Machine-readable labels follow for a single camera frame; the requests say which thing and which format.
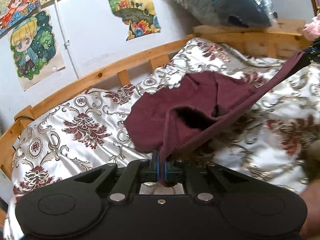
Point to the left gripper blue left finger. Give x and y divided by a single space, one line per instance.
129 182

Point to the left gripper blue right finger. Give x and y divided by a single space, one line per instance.
192 179

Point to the maroon knit sweater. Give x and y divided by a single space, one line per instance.
180 120

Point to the person's right hand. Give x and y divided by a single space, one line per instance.
310 229

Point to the plastic-wrapped blue plush bag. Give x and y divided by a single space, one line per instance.
231 13

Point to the floral satin bedspread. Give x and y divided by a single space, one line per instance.
267 142

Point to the blond anime boy poster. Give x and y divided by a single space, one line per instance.
35 50

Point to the red-haired anime girl poster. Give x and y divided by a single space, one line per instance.
13 11

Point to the wooden bed frame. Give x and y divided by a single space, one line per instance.
279 41

